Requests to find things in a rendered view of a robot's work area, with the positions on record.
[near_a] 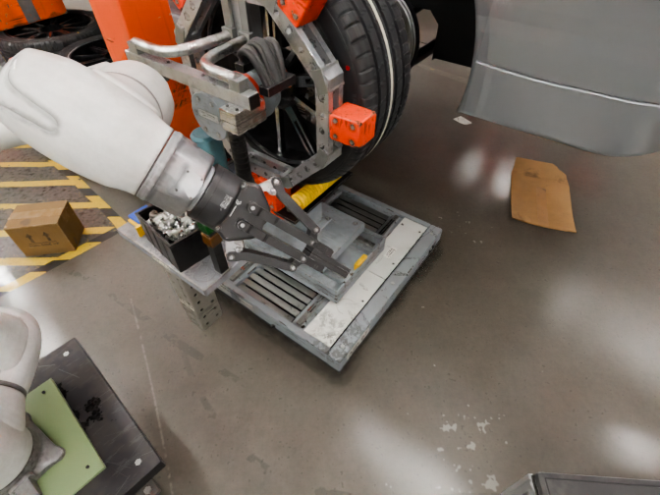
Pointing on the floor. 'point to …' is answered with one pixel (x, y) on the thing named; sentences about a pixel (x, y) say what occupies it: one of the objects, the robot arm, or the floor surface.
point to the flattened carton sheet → (541, 195)
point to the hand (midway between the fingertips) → (326, 260)
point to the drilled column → (195, 302)
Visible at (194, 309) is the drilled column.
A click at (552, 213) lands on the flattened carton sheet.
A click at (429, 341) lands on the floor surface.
